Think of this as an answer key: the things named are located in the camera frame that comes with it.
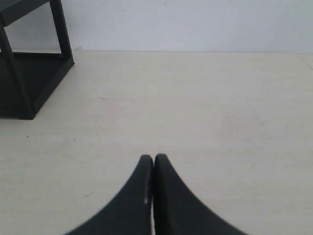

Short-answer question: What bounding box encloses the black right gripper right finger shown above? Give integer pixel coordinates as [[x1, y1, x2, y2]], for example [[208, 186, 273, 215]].
[[154, 154, 245, 235]]

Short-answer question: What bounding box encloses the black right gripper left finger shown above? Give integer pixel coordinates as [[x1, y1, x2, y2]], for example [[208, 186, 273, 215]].
[[68, 155, 154, 235]]

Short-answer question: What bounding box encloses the black two-tier rack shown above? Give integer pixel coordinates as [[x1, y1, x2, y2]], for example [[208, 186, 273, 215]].
[[0, 0, 74, 120]]

